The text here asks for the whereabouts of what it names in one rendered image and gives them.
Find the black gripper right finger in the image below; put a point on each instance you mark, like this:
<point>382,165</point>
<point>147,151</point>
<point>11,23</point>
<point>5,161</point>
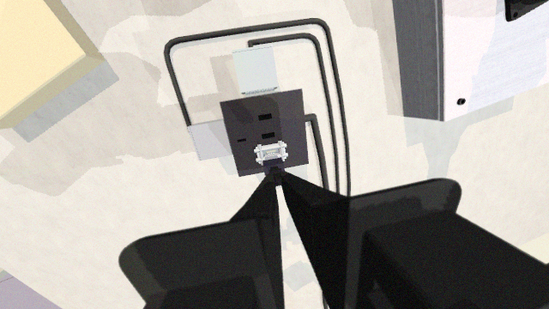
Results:
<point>331,225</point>

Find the cream rectangular block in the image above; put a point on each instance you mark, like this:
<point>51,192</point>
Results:
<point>42,52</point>

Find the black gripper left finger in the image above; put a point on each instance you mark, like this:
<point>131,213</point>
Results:
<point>248,244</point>

